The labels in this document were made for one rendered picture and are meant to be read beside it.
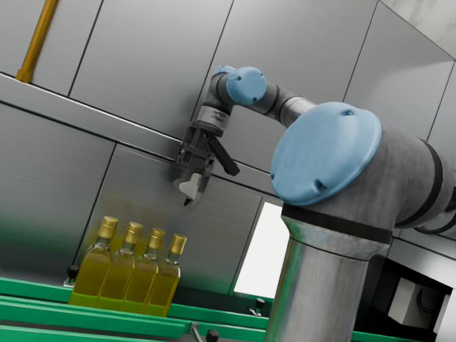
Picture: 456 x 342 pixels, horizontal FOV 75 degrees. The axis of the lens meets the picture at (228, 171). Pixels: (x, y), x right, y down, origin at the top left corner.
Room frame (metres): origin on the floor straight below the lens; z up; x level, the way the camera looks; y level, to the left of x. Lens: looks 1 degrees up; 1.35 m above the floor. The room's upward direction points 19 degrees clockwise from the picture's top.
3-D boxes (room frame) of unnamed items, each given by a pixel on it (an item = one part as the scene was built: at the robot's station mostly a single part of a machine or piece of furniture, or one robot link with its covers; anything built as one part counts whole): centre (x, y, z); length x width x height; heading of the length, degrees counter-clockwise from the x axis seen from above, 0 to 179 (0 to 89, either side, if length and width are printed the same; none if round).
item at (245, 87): (0.67, 0.02, 1.54); 0.11 x 0.11 x 0.08; 25
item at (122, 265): (0.72, 0.17, 0.99); 0.06 x 0.06 x 0.21; 23
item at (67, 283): (0.75, 0.28, 0.94); 0.07 x 0.04 x 0.13; 22
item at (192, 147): (0.75, 0.09, 1.39); 0.09 x 0.08 x 0.12; 112
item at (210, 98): (0.75, 0.08, 1.54); 0.09 x 0.08 x 0.11; 25
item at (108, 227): (0.70, 0.22, 1.14); 0.04 x 0.04 x 0.04
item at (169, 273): (0.77, 0.06, 0.99); 0.06 x 0.06 x 0.21; 22
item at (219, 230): (0.98, -0.11, 1.15); 0.90 x 0.03 x 0.34; 112
